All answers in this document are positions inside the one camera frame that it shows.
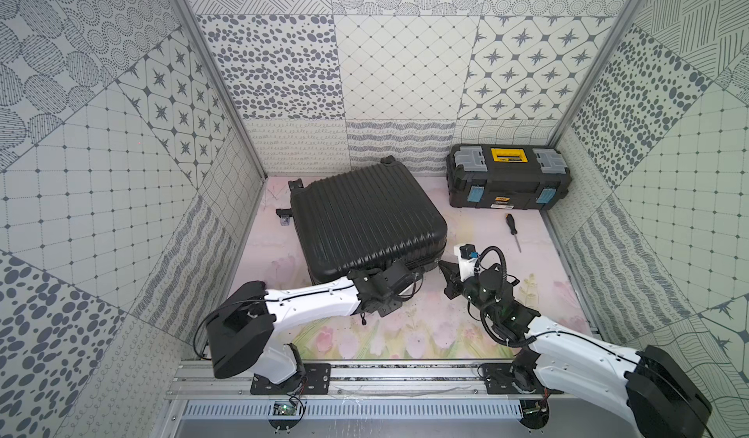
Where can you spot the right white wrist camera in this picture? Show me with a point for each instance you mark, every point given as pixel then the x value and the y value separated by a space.
pixel 467 259

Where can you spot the black toolbox yellow label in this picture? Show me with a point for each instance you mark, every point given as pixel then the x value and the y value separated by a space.
pixel 506 177

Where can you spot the small black metal clip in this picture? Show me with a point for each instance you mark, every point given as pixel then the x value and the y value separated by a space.
pixel 285 216

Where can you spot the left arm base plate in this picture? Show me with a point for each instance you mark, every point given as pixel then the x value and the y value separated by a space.
pixel 311 378

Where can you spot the black handle screwdriver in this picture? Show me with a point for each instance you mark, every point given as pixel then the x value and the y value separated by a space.
pixel 511 224

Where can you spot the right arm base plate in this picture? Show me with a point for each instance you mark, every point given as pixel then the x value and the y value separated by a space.
pixel 500 378

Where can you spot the black ribbed hard-shell suitcase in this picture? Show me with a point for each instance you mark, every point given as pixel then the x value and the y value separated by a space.
pixel 366 219

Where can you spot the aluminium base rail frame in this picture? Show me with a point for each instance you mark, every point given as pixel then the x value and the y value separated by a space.
pixel 351 379

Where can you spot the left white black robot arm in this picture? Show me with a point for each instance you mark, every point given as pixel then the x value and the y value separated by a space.
pixel 241 331

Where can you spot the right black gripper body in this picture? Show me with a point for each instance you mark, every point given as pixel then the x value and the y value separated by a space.
pixel 472 290

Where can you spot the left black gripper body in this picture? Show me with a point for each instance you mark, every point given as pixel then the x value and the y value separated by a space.
pixel 395 277

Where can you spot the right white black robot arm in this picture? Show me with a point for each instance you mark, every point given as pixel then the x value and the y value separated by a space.
pixel 646 386

